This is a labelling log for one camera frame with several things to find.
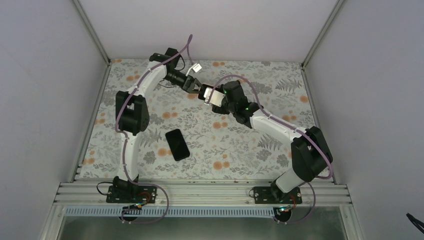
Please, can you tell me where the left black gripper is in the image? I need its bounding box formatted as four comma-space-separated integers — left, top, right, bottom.
164, 70, 206, 94

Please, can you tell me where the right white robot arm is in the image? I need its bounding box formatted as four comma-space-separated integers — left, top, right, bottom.
201, 80, 333, 204

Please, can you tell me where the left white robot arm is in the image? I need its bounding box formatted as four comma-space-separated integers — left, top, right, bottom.
112, 48, 202, 203

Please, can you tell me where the black phone on table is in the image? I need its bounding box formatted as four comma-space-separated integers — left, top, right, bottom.
165, 129, 190, 162

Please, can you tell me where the floral table mat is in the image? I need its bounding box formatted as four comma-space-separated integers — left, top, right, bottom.
79, 59, 315, 180

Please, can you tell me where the black object at edge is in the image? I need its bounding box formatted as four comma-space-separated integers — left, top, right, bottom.
406, 213, 424, 234

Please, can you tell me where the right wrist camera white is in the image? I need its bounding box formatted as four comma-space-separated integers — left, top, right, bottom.
203, 87, 225, 107

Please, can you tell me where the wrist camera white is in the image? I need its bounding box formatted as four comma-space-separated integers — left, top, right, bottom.
191, 63, 202, 73
203, 87, 225, 107

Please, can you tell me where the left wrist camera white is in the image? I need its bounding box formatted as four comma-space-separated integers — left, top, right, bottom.
191, 63, 202, 73

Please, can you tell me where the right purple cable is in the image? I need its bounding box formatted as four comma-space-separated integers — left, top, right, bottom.
206, 74, 334, 225

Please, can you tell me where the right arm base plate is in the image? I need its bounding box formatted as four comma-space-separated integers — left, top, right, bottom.
248, 186, 303, 205

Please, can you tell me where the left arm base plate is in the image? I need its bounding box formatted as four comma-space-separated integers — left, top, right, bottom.
105, 186, 157, 204

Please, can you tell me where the aluminium mounting rail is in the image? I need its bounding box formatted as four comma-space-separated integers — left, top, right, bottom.
53, 180, 352, 207

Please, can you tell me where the slotted cable duct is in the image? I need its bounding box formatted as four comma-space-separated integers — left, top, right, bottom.
65, 206, 275, 218

